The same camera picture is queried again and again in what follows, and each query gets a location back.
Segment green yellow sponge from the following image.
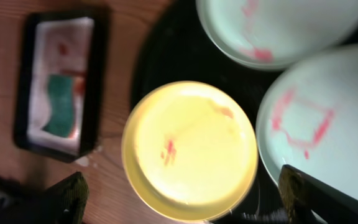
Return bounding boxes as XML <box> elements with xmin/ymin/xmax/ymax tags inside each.
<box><xmin>42</xmin><ymin>75</ymin><xmax>75</xmax><ymax>138</ymax></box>

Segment light green plate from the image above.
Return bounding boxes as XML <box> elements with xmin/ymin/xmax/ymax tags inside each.
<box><xmin>255</xmin><ymin>44</ymin><xmax>358</xmax><ymax>200</ymax></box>
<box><xmin>196</xmin><ymin>0</ymin><xmax>358</xmax><ymax>70</ymax></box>

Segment black rectangular soapy tray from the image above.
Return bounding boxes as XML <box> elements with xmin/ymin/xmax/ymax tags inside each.
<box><xmin>12</xmin><ymin>9</ymin><xmax>110</xmax><ymax>163</ymax></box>

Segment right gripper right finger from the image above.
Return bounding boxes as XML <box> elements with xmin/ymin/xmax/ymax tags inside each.
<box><xmin>278</xmin><ymin>165</ymin><xmax>358</xmax><ymax>223</ymax></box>

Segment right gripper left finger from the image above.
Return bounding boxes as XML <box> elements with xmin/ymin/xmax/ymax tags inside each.
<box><xmin>0</xmin><ymin>172</ymin><xmax>89</xmax><ymax>224</ymax></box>

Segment yellow plate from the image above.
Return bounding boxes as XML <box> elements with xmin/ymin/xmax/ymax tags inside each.
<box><xmin>121</xmin><ymin>82</ymin><xmax>259</xmax><ymax>222</ymax></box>

